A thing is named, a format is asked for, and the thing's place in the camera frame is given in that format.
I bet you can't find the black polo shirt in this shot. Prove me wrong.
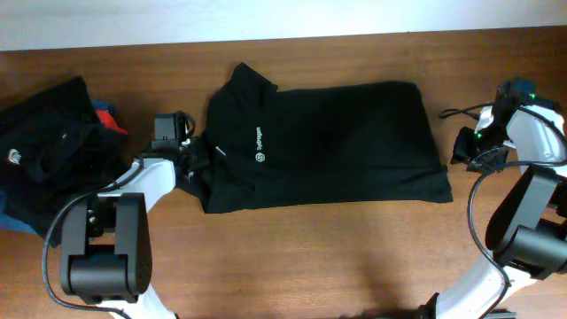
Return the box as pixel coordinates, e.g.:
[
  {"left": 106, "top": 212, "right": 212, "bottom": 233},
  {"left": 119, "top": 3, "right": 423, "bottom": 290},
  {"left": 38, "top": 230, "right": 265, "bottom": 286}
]
[{"left": 182, "top": 63, "right": 453, "bottom": 214}]

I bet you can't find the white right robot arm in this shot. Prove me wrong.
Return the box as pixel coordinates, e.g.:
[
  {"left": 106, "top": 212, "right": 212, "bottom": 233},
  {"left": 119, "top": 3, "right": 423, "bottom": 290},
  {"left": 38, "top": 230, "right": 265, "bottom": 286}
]
[{"left": 415, "top": 78, "right": 566, "bottom": 319}]

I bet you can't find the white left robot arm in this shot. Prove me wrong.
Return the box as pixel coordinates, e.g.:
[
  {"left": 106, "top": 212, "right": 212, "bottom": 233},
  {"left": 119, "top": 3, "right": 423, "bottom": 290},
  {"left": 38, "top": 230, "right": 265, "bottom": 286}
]
[{"left": 43, "top": 111, "right": 208, "bottom": 318}]

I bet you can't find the red garment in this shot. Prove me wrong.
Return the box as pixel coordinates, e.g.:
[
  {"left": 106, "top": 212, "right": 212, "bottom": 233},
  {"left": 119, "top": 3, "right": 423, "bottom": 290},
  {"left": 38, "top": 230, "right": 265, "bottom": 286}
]
[{"left": 96, "top": 110, "right": 128, "bottom": 136}]

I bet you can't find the black garment with logo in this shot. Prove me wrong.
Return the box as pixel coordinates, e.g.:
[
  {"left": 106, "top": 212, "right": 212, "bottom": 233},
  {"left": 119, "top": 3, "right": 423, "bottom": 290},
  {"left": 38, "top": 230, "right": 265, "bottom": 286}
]
[{"left": 1, "top": 77, "right": 128, "bottom": 238}]

